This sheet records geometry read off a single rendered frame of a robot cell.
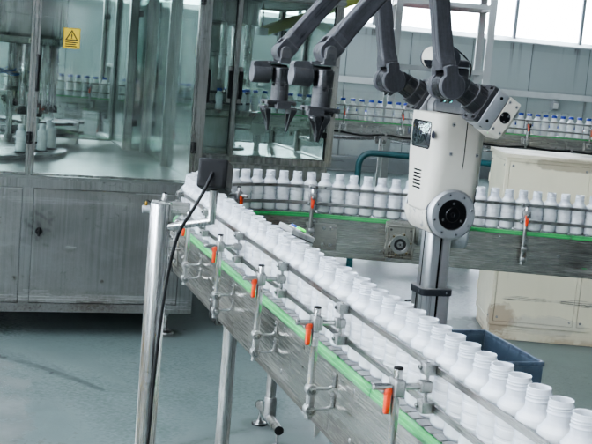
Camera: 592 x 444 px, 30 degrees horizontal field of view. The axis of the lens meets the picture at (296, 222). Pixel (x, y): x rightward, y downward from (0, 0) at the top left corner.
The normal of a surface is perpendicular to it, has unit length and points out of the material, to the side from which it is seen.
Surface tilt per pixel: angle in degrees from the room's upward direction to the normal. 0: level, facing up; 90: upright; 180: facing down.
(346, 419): 90
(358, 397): 90
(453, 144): 90
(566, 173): 90
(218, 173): 78
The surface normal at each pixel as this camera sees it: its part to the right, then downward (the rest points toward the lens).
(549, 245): -0.01, 0.14
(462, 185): 0.27, 0.34
